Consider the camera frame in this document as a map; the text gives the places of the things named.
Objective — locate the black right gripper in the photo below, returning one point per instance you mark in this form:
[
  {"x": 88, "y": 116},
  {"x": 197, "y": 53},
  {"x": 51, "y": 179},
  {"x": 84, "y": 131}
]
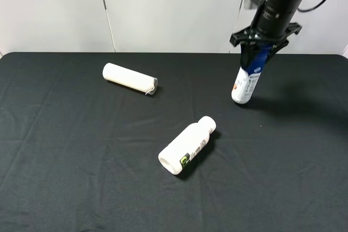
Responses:
[{"x": 272, "y": 34}]

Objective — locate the blue capped yogurt bottle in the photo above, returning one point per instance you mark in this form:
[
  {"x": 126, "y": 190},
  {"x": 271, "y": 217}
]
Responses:
[{"x": 247, "y": 78}]

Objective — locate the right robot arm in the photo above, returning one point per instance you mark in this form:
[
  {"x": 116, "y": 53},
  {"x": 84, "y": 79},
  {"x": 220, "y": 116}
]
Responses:
[{"x": 280, "y": 11}]

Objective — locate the white bottle green label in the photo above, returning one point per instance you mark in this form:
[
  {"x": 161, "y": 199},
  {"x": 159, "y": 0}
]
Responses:
[{"x": 181, "y": 150}]

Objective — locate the plain white cylinder bottle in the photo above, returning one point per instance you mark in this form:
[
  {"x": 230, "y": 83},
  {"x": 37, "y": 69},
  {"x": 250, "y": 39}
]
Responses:
[{"x": 129, "y": 78}]

